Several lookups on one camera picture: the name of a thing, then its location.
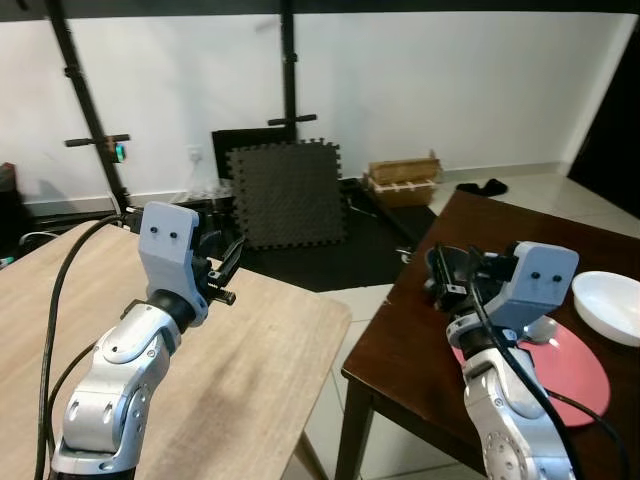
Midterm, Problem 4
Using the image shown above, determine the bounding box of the black floor mat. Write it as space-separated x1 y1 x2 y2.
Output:
198 178 443 294

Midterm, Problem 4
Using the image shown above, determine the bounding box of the dark brown wooden table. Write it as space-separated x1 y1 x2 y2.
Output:
335 187 640 480

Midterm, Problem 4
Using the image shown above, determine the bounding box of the light wooden table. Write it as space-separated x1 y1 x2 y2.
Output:
0 221 354 480

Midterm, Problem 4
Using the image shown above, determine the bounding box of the dark grey foam puzzle mat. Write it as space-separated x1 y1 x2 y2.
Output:
223 139 349 252

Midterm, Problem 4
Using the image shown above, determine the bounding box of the silver metal spoon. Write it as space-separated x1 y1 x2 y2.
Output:
518 317 560 347

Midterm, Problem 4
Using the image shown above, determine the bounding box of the wooden slat crate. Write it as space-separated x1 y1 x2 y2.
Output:
364 151 445 209

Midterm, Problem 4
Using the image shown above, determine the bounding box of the pink round plate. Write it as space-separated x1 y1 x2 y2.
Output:
451 318 612 430

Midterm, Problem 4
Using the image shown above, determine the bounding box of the white bowl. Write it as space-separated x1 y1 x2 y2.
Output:
572 271 640 348

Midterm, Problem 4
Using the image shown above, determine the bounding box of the black slanted stand pole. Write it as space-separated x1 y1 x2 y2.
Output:
44 0 133 217

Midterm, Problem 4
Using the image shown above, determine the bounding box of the black upright stand pole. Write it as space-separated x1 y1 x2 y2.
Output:
267 0 320 130

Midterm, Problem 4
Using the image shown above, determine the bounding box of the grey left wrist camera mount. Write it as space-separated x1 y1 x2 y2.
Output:
137 201 212 327

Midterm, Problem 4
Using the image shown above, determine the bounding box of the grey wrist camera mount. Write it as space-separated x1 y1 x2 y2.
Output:
137 201 212 327
487 241 580 337

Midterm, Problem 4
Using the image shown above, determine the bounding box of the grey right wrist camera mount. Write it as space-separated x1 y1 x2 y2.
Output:
487 241 580 337

